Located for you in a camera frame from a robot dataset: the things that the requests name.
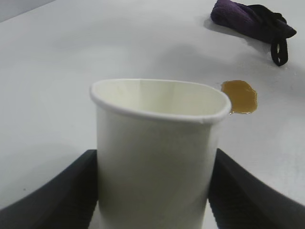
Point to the brown liquid spill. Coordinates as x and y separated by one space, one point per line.
243 97

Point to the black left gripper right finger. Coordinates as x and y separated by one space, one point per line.
250 202

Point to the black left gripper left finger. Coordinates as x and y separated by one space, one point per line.
52 202

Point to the purple and black cloth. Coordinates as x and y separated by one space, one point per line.
238 16

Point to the white paper cup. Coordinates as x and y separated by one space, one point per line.
155 167

